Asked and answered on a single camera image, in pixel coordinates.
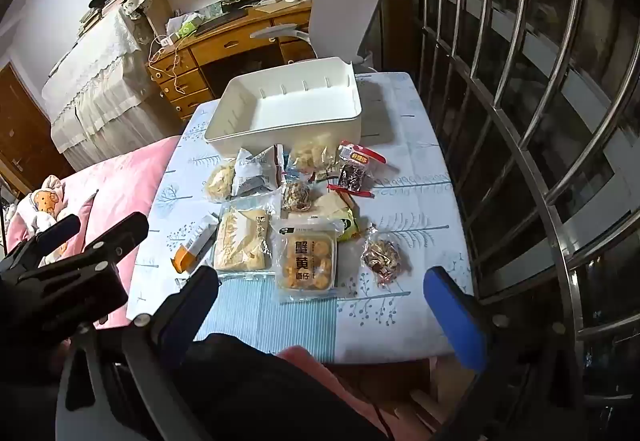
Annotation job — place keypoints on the grey and white snack packet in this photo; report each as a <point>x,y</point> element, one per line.
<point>252,176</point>

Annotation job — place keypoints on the red-edged packet of dark snacks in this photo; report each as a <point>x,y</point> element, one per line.
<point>354,173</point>

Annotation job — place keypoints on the brown wooden door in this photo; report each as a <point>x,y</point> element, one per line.
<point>25,131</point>

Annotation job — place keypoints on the white lace furniture cover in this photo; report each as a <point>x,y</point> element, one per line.
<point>95,71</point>

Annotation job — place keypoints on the floral fabric bag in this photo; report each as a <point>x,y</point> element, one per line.
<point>135,3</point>

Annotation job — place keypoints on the clear packet of brown nuts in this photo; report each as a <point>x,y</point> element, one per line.
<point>382,258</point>

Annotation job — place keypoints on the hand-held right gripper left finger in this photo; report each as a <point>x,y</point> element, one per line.
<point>192,306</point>

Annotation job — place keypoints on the pink and white plush toy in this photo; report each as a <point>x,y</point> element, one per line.
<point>42,206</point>

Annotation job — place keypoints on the orange and white stick packet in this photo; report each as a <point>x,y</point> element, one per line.
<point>192,248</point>

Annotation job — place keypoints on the clear pack pale crackers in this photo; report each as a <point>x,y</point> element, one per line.
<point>242,241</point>

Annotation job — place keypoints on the black lettered box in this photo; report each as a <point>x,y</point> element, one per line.
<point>242,1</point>

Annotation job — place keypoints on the black keyboard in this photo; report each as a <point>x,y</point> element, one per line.
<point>220,23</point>

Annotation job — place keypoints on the clear tray of round biscuits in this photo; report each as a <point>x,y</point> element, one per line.
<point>305,266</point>

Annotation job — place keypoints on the small clear mixed nuts packet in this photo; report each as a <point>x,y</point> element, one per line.
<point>296,196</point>

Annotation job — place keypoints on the pink blanket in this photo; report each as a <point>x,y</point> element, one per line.
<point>125,181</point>

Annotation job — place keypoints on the green tissue pack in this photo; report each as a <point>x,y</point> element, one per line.
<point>189,28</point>

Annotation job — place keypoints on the steel window bars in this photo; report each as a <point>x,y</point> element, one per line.
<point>574,316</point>

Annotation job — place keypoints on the wooden desk with drawers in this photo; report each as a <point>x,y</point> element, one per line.
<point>235,41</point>

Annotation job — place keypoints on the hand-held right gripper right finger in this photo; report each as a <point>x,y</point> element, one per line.
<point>452,316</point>

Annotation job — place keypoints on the tree print tablecloth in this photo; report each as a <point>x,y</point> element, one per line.
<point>400,211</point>

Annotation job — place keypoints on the clear packet of pale crisps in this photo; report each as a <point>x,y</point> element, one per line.
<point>220,183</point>

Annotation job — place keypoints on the white plastic storage bin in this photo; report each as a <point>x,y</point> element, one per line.
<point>300,106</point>

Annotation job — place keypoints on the clear packet of yellow puffs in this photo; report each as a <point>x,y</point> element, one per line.
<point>312,153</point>

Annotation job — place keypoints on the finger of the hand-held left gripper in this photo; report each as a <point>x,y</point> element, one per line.
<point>122,233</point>
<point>55,236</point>

